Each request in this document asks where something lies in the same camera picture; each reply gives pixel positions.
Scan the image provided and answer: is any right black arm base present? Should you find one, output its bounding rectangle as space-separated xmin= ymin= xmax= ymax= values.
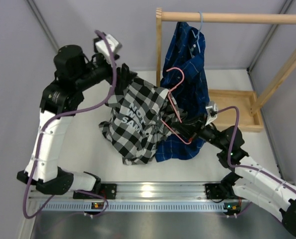
xmin=205 ymin=183 xmax=235 ymax=200

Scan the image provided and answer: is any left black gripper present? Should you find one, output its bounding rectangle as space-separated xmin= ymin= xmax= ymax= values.
xmin=73 ymin=54 xmax=137 ymax=92

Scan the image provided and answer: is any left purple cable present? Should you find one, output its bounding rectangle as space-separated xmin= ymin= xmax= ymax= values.
xmin=22 ymin=29 xmax=119 ymax=219

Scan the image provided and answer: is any left aluminium frame post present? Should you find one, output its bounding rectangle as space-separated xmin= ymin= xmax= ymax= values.
xmin=24 ymin=0 xmax=59 ymax=52

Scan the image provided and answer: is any aluminium frame post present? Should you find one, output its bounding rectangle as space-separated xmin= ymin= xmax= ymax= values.
xmin=246 ymin=0 xmax=295 ymax=74
xmin=24 ymin=0 xmax=59 ymax=52

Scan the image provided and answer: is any slotted grey cable duct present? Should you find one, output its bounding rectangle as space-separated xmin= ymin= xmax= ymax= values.
xmin=43 ymin=201 xmax=231 ymax=213

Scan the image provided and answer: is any wooden clothes rack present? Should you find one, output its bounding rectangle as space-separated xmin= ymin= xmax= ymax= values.
xmin=156 ymin=7 xmax=296 ymax=132

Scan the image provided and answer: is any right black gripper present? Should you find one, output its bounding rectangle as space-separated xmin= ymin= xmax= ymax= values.
xmin=171 ymin=113 xmax=226 ymax=150

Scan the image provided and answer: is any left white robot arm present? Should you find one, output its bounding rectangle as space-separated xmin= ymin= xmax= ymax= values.
xmin=16 ymin=42 xmax=136 ymax=199

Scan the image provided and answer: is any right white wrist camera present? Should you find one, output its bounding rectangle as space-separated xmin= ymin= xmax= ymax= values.
xmin=204 ymin=101 xmax=218 ymax=126

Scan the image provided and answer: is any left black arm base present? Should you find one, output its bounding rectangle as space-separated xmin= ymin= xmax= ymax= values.
xmin=73 ymin=172 xmax=117 ymax=200

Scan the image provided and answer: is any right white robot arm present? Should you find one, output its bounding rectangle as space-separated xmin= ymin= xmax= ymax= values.
xmin=171 ymin=116 xmax=296 ymax=238

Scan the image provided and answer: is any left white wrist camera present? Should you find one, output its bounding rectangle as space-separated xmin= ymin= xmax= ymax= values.
xmin=93 ymin=34 xmax=122 ymax=61

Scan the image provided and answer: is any blue plaid shirt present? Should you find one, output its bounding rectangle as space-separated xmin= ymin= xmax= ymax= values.
xmin=155 ymin=22 xmax=210 ymax=162

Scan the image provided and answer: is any aluminium mounting rail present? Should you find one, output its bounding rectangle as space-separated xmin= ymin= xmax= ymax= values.
xmin=29 ymin=181 xmax=276 ymax=201

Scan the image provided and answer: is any pink wire hanger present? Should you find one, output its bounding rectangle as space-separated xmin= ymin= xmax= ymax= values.
xmin=161 ymin=67 xmax=192 ymax=145

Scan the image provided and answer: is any right aluminium frame post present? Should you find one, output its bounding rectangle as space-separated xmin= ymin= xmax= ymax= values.
xmin=246 ymin=0 xmax=295 ymax=74

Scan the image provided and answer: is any black white checkered shirt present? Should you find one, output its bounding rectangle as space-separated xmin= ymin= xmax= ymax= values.
xmin=99 ymin=77 xmax=184 ymax=165

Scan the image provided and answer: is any blue wire hanger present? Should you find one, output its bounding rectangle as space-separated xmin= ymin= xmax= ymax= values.
xmin=193 ymin=11 xmax=203 ymax=53

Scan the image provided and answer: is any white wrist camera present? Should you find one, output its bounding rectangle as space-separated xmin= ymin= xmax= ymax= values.
xmin=204 ymin=101 xmax=218 ymax=126
xmin=93 ymin=34 xmax=122 ymax=61

